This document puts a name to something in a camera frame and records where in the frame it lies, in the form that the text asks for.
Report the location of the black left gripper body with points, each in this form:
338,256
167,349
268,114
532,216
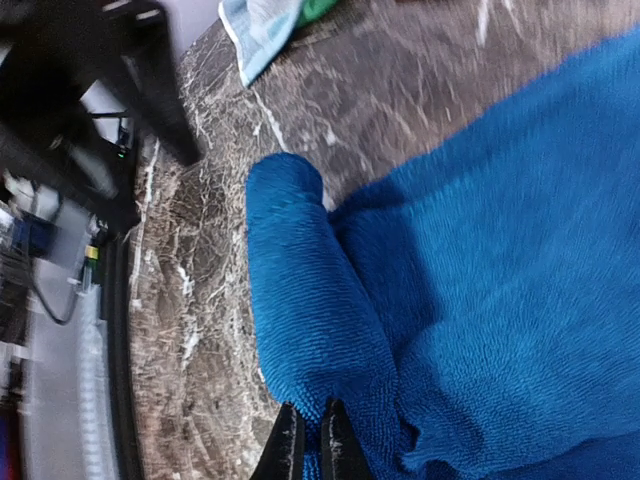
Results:
56,50

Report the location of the green towel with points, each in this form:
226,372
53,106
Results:
313,10

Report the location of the white slotted cable duct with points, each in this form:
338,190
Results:
95,426

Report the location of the light blue patterned towel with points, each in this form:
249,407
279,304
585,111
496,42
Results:
259,30

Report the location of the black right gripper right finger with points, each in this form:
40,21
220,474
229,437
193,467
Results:
342,457

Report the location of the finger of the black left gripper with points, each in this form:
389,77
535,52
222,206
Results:
60,173
149,47

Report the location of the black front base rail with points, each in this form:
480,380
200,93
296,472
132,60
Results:
114,305

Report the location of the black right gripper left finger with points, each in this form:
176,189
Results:
283,455

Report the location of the royal blue microfiber towel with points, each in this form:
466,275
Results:
477,309

